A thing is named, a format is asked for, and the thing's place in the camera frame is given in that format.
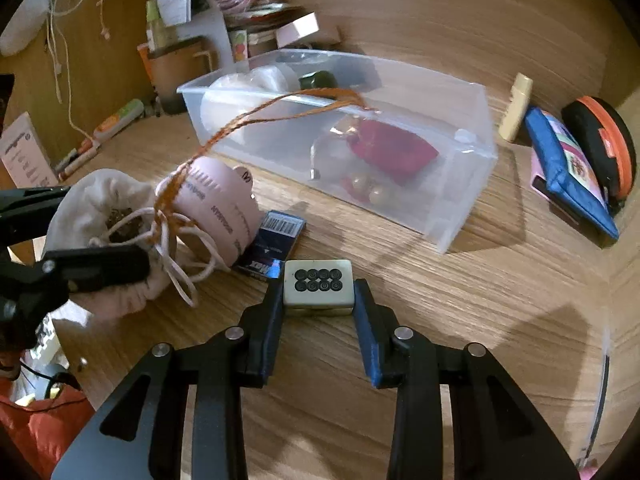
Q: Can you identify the white pink lip balm stick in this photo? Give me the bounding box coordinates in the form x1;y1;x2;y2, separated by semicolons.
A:
57;150;103;181

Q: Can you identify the wooden desktop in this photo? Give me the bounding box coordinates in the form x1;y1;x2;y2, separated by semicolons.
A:
10;60;621;480

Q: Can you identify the cream mahjong tile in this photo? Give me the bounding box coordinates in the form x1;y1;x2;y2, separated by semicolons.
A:
283;259;356;317

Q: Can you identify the pile of red printed packets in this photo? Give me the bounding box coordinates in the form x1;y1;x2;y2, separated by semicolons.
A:
212;0;306;26

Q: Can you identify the white cable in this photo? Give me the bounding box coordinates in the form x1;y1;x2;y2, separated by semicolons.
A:
45;0;101;141

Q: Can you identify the cream plastic lighter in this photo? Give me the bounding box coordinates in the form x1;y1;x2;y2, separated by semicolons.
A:
499;72;534;142

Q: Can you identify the black orange round case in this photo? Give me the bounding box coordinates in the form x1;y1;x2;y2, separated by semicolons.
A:
561;96;637;203

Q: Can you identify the blue printed pouch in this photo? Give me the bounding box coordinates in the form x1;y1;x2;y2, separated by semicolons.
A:
524;106;621;241

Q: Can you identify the clear plastic storage box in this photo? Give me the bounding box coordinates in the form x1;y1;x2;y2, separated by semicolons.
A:
177;49;498;253

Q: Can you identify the braided orange cord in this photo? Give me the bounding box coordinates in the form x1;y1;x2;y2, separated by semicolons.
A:
152;87;381;261

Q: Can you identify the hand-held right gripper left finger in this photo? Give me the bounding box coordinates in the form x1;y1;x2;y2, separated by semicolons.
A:
50;280;286;480

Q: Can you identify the cream red bead string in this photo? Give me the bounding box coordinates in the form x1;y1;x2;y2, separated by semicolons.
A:
342;170;396;207

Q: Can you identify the white rounded object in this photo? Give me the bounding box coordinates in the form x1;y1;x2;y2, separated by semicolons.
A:
0;0;53;57

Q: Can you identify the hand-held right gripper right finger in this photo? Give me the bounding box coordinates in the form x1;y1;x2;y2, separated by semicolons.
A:
352;279;581;480

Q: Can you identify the orange box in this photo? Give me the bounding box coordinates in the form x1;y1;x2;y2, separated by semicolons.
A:
137;42;153;83

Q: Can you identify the green orange cartoon tube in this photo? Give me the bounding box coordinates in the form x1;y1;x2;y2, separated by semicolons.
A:
92;99;146;143

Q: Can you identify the brown ceramic mug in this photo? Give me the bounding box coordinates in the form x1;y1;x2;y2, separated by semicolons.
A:
149;40;217;113

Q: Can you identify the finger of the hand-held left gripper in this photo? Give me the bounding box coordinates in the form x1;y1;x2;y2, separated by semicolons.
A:
0;247;151;351
0;186;71;248

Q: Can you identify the fruit print packet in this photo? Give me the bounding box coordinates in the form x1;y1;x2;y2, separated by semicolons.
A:
229;29;250;63

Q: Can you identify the pink cylindrical container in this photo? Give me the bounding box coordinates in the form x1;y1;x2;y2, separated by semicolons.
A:
155;155;261;267

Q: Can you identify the blue black small box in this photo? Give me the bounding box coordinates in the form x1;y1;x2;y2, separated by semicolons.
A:
235;210;307;280

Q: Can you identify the printed cardboard box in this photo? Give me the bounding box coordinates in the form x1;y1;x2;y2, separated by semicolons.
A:
0;112;60;191

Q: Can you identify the red embroidered pouch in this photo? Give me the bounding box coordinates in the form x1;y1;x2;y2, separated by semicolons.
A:
345;117;441;181

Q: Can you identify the red orange cloth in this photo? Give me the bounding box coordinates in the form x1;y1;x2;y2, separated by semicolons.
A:
0;380;96;480

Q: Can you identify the white cloth drawstring bag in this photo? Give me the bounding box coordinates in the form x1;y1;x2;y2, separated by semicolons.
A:
42;169;221;321

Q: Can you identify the cord with pink bead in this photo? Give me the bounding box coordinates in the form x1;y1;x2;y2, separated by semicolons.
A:
97;0;112;41

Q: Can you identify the white round container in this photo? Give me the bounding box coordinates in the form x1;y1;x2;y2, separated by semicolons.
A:
200;74;271;133

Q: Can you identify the pink white small box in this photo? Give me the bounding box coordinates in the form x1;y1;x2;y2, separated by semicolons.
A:
275;12;321;50

